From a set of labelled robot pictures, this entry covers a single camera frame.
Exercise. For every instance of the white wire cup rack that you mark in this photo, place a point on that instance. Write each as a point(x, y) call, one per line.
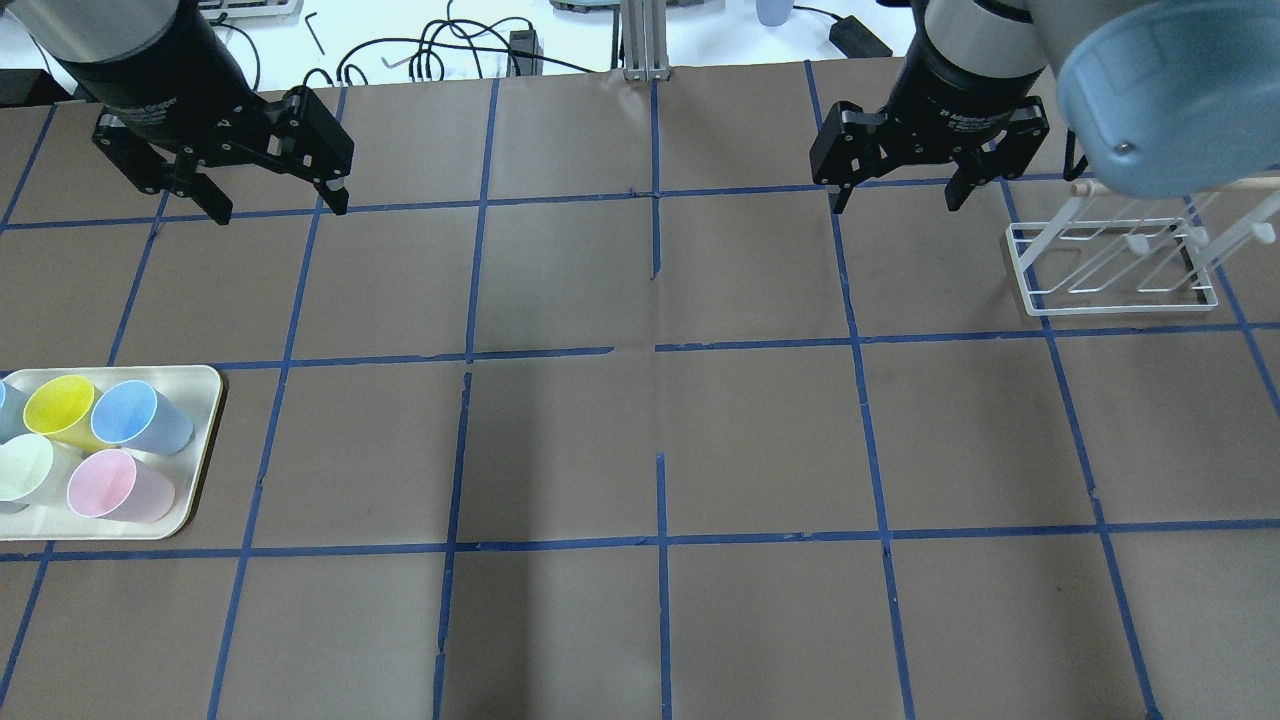
point(1105, 253)

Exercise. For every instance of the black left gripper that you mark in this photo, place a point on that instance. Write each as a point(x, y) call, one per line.
point(165, 92)

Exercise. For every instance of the pale green plastic cup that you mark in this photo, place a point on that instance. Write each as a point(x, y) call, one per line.
point(35, 470)

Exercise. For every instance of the pink plastic cup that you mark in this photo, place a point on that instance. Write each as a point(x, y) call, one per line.
point(114, 485)

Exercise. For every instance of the black power adapter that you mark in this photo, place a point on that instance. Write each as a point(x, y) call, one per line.
point(856, 41)

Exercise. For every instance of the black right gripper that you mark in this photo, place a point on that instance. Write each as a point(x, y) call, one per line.
point(952, 100)

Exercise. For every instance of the cream plastic tray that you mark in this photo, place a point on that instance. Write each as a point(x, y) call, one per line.
point(198, 390)

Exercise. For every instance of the yellow plastic cup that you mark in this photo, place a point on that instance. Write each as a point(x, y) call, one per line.
point(62, 409)

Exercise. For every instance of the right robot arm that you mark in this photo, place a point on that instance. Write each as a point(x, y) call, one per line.
point(1163, 97)

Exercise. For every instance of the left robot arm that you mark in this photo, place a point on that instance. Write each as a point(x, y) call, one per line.
point(83, 26)

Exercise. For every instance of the aluminium frame post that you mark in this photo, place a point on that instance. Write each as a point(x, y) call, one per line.
point(643, 30)

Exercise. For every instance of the blue plastic cup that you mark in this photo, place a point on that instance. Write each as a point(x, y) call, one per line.
point(133, 414)

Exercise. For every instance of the blue cup on desk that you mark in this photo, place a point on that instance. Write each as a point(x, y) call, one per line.
point(773, 13)

